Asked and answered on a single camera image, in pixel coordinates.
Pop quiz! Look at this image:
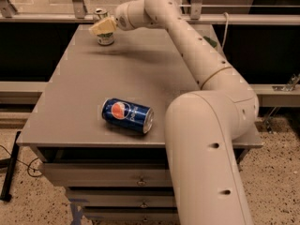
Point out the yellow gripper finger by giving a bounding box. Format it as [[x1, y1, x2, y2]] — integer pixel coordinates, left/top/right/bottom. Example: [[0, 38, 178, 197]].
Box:
[[89, 17, 117, 36]]

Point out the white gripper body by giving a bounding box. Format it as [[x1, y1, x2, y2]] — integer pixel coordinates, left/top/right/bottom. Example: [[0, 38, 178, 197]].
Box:
[[114, 3, 131, 31]]

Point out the white green 7up can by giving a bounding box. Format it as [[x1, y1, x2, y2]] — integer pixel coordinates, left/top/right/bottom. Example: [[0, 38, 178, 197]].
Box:
[[93, 7, 114, 46]]

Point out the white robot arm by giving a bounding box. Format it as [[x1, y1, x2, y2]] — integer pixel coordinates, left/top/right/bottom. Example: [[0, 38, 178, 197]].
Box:
[[90, 0, 259, 225]]

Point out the blue pepsi can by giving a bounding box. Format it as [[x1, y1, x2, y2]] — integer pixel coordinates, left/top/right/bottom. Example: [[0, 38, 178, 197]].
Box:
[[101, 98, 154, 134]]

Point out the green yellow sponge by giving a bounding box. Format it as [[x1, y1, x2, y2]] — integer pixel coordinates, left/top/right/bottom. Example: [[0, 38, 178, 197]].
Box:
[[203, 36, 218, 49]]

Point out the top grey drawer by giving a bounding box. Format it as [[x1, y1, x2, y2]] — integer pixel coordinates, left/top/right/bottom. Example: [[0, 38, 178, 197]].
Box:
[[39, 163, 172, 188]]

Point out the grey drawer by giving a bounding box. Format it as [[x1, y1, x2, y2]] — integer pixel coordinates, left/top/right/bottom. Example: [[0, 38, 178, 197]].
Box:
[[39, 163, 172, 188], [67, 189, 175, 208], [83, 208, 179, 222]]

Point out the grey drawer cabinet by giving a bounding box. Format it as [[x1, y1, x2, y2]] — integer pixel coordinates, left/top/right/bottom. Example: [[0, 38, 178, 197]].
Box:
[[19, 26, 259, 225]]

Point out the middle grey drawer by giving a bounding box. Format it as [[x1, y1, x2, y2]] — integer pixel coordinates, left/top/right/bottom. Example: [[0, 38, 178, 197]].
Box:
[[67, 189, 175, 208]]

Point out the bottom grey drawer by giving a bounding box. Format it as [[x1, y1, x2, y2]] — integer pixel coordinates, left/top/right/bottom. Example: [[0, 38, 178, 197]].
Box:
[[83, 208, 179, 222]]

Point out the black floor stand leg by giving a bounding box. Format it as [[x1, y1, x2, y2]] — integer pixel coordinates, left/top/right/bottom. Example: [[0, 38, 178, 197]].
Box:
[[0, 131, 21, 202]]

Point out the white cable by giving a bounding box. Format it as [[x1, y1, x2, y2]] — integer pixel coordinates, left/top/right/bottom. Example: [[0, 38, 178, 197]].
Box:
[[220, 11, 230, 50]]

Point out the black floor cable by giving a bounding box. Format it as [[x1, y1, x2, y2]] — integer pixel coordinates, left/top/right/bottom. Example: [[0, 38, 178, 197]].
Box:
[[0, 144, 44, 178]]

